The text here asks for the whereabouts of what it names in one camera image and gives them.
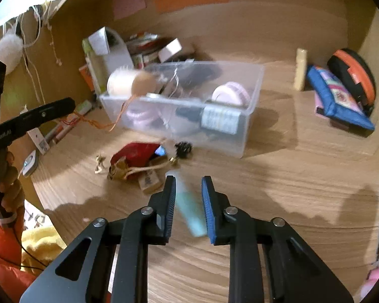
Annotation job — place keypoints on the small black clip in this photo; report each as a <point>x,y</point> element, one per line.
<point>183,150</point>

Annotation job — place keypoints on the small gold knot charm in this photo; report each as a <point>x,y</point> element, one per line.
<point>101,164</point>

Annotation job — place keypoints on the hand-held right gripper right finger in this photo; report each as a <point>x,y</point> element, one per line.
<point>210,208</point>

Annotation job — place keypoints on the clear plastic storage box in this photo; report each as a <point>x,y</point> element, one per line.
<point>240,126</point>

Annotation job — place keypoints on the dark green glass bottle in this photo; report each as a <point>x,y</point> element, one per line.
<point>221,120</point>

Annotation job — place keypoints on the pink paper note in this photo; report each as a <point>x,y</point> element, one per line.
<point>129,2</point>

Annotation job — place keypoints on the wooden tag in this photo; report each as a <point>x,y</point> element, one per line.
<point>150,181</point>

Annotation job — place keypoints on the white fluffy pompom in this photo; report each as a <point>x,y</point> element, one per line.
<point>8,55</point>

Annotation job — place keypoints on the beige stick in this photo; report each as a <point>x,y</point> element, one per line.
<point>300,69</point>

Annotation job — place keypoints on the person's left forearm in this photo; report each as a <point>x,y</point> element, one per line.
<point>3,258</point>

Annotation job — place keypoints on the small white carton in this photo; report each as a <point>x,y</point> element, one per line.
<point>39,140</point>

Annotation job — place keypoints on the yellow cloth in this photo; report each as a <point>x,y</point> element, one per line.
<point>44,246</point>

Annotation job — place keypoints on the person's left hand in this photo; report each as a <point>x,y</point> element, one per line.
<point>11,189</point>

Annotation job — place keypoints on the small white box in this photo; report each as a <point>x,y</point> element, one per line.
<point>170,50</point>

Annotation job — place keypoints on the small white device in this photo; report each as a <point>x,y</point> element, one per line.
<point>29,163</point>

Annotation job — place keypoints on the stack of books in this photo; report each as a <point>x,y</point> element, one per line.
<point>145,49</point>

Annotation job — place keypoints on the pink round case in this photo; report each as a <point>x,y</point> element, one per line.
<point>230,94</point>

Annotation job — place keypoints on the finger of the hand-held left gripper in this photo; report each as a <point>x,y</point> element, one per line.
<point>47,112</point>

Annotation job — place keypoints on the pink knitted pouch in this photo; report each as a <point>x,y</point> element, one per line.
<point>139,116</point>

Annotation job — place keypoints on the red pouch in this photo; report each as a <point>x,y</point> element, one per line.
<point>135,154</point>

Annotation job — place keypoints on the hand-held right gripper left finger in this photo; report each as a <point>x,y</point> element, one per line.
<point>164,208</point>

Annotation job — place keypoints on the blue patchwork pencil case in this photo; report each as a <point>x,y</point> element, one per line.
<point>334,97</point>

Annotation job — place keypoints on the orange green tube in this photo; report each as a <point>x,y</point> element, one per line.
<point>83,108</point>

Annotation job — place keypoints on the black orange round case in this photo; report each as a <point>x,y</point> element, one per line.
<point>353,75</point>

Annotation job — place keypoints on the white paper holder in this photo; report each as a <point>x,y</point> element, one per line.
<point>117,56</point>

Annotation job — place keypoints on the teal tube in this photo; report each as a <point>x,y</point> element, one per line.
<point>189,205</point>

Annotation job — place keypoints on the white round jar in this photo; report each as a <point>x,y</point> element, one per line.
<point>121,82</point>

